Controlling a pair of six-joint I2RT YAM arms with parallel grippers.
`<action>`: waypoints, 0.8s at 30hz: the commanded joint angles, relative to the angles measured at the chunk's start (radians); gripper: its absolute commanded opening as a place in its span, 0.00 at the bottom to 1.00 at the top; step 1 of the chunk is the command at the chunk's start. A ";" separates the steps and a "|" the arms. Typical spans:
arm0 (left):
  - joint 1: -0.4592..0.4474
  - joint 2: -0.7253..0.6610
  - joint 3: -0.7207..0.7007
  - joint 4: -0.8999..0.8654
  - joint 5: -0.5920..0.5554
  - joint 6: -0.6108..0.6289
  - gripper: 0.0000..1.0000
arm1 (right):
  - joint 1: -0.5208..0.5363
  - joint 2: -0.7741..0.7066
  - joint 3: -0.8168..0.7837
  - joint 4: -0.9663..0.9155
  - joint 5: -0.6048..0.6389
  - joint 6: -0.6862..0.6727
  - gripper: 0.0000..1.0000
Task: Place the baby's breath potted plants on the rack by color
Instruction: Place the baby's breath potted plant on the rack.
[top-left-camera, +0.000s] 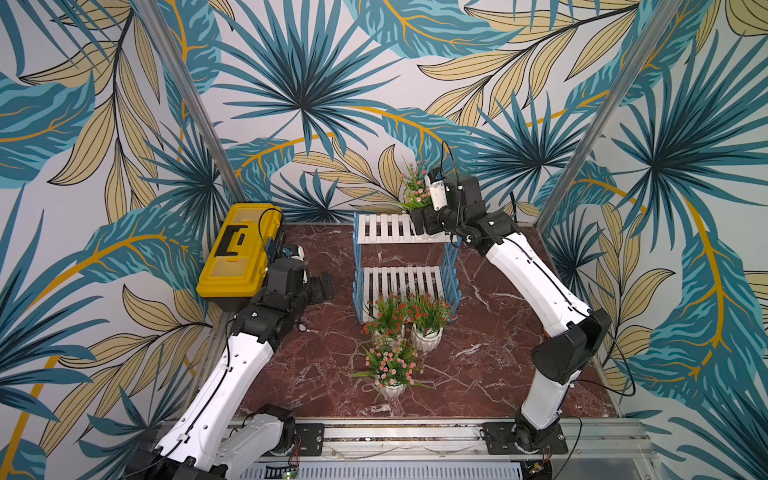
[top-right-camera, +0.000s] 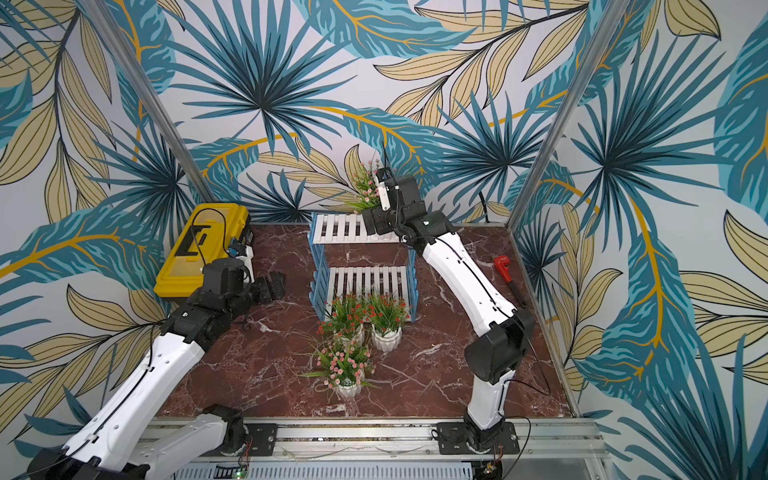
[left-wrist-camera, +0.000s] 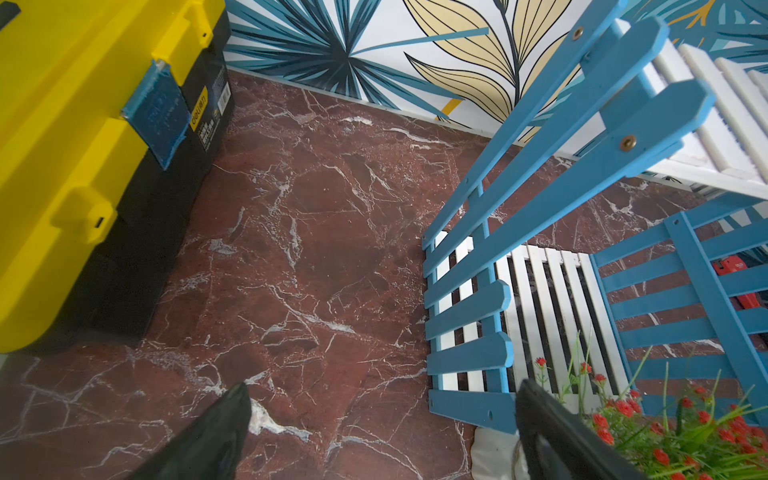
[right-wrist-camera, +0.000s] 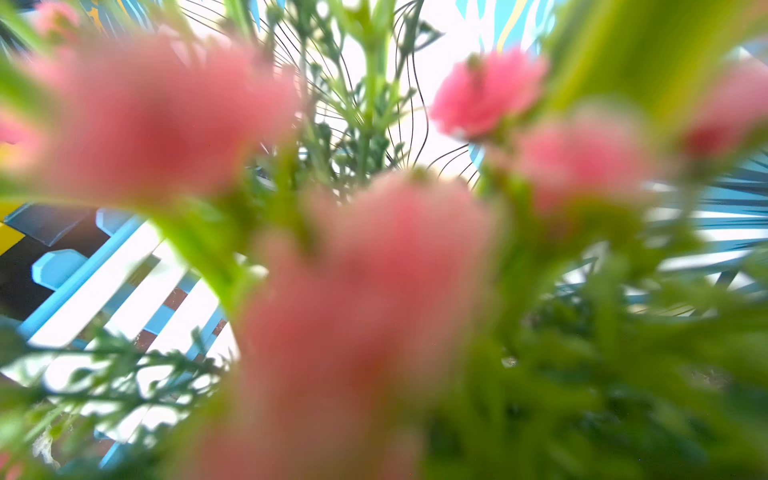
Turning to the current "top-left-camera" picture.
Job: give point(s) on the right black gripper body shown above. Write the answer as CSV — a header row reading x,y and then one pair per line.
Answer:
x,y
421,218

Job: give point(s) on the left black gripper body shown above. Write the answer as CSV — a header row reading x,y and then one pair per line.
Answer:
x,y
312,293

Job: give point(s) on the pink flower pot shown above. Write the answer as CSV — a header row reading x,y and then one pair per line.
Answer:
x,y
415,189
392,368

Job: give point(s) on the red flower pot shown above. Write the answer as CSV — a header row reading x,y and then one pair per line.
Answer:
x,y
388,324
427,317

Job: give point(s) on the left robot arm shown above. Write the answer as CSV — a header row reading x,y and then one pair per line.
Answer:
x,y
196,447

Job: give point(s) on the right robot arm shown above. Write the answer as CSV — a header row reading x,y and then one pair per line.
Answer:
x,y
574,331

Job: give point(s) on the blue white two-tier rack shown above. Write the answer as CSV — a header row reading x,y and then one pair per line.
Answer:
x,y
373,282

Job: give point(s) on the yellow black toolbox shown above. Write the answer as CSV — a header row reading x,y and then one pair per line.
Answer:
x,y
237,264

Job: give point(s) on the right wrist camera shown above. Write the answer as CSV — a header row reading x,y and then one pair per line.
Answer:
x,y
437,190

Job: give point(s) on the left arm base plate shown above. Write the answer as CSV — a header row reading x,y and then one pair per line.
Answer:
x,y
307,440

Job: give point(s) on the aluminium front rail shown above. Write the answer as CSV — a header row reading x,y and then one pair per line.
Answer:
x,y
610,448

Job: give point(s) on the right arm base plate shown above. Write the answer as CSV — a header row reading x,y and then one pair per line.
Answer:
x,y
507,438

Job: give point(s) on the right corner metal post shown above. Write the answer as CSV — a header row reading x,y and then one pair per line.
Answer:
x,y
626,76

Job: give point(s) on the corner metal post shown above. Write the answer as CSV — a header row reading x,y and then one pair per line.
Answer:
x,y
626,76
161,35

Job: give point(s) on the left corner metal post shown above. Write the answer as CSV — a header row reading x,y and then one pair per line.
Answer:
x,y
161,35

